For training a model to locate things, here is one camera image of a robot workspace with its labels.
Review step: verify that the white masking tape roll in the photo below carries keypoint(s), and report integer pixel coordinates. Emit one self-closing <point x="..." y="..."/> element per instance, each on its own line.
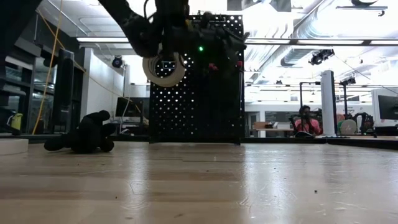
<point x="154" y="73"/>
<point x="150" y="72"/>
<point x="12" y="146"/>
<point x="145" y="70"/>

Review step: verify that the black work glove yellow cuff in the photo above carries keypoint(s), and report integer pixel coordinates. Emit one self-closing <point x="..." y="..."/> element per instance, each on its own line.
<point x="87" y="133"/>

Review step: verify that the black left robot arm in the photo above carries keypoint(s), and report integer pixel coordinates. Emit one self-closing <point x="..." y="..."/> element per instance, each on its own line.
<point x="136" y="28"/>

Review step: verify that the black pegboard storage bin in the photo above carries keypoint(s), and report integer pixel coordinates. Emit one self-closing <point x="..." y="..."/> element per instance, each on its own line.
<point x="227" y="96"/>

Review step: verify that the black perforated pegboard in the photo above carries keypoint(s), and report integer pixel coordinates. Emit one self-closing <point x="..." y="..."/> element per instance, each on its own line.
<point x="174" y="109"/>

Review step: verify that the ceiling light bar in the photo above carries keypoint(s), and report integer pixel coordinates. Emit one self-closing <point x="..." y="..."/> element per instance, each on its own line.
<point x="102" y="40"/>

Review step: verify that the black computer monitor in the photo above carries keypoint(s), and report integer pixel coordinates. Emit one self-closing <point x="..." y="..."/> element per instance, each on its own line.
<point x="132" y="107"/>
<point x="388" y="107"/>

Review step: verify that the person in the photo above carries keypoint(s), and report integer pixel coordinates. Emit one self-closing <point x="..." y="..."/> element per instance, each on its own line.
<point x="308" y="124"/>

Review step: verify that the white tower fan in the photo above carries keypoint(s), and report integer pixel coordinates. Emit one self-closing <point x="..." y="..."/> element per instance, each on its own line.
<point x="328" y="102"/>

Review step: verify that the tall black tower cabinet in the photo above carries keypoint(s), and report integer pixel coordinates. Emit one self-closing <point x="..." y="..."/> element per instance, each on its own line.
<point x="63" y="93"/>

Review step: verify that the round grey device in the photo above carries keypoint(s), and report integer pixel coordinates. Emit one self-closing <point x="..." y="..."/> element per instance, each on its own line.
<point x="347" y="127"/>

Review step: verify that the black and red robot equipment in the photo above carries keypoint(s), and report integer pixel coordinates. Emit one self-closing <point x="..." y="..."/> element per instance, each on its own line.
<point x="367" y="123"/>

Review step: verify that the dark shelving unit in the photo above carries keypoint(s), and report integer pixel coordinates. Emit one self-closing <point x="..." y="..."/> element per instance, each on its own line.
<point x="18" y="77"/>

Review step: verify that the yellow-green bottle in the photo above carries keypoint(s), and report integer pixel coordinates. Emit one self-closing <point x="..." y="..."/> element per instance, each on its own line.
<point x="17" y="122"/>

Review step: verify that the black ceiling-mounted camera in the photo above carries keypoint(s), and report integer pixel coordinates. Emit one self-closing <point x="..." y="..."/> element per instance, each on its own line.
<point x="321" y="56"/>
<point x="117" y="62"/>

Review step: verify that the black pole frame stand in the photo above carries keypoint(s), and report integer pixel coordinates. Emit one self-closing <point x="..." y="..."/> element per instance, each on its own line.
<point x="301" y="93"/>

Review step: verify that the black camera on pole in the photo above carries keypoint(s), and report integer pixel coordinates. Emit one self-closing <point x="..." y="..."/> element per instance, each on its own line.
<point x="345" y="93"/>

